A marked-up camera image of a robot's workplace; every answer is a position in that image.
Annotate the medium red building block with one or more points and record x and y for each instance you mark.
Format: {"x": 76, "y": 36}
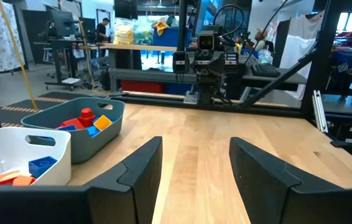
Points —
{"x": 87, "y": 118}
{"x": 71, "y": 124}

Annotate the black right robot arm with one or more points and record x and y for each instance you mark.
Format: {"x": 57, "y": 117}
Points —
{"x": 208, "y": 93}

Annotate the black aluminium table frame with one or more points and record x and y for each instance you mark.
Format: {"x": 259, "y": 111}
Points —
{"x": 322, "y": 62}

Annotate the small blue building block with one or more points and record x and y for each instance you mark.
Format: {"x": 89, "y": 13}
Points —
{"x": 42, "y": 166}

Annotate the black keyboard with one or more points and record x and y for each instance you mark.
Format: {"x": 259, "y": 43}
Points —
{"x": 264, "y": 70}

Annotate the small orange-red building block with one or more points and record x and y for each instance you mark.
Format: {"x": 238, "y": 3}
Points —
{"x": 6, "y": 177}

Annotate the plain white hanging cloth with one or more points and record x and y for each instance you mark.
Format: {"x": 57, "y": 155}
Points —
{"x": 297, "y": 40}

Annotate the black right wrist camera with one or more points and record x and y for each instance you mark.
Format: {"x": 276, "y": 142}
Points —
{"x": 206, "y": 42}

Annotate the small orange building block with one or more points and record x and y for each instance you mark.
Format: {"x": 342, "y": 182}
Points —
{"x": 23, "y": 181}

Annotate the black wall screen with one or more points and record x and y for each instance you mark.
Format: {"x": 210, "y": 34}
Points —
{"x": 126, "y": 9}

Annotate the yellow building block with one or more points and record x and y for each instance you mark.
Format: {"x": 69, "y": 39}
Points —
{"x": 103, "y": 123}

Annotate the medium blue building block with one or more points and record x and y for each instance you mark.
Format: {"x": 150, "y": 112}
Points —
{"x": 92, "y": 131}
{"x": 67, "y": 127}

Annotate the black computer monitor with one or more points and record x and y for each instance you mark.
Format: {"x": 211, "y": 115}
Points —
{"x": 62, "y": 23}

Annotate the black standing desk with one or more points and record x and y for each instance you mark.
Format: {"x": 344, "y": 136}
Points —
{"x": 61, "y": 43}

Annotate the blue storage tote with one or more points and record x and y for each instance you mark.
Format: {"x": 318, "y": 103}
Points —
{"x": 166, "y": 37}

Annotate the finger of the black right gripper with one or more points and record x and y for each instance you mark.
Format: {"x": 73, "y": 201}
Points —
{"x": 231, "y": 62}
{"x": 179, "y": 62}

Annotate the red storage crate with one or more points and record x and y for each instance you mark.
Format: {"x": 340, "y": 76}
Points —
{"x": 141, "y": 86}

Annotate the black mat with striped edges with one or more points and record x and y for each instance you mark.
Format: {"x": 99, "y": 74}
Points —
{"x": 51, "y": 96}

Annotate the white plastic bin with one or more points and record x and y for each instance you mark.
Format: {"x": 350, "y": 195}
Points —
{"x": 14, "y": 146}

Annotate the yellow packaged goods stack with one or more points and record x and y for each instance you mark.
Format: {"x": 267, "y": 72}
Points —
{"x": 123, "y": 34}

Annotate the teal plastic bin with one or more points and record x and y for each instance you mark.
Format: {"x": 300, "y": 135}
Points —
{"x": 82, "y": 146}

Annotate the wooden top workbench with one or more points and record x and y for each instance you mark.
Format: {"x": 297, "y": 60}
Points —
{"x": 138, "y": 47}

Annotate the person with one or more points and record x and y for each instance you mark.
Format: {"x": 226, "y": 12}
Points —
{"x": 102, "y": 31}

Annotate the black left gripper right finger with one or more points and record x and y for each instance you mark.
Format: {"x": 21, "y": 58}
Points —
{"x": 263, "y": 186}

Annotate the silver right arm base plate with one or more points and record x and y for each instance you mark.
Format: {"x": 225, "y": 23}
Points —
{"x": 191, "y": 98}

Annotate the grey table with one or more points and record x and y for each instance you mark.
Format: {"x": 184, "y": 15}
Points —
{"x": 151, "y": 74}

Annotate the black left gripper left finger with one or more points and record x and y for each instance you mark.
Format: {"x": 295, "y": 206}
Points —
{"x": 138, "y": 193}

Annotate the silver aluminium rail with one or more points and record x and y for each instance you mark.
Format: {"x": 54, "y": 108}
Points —
{"x": 319, "y": 112}

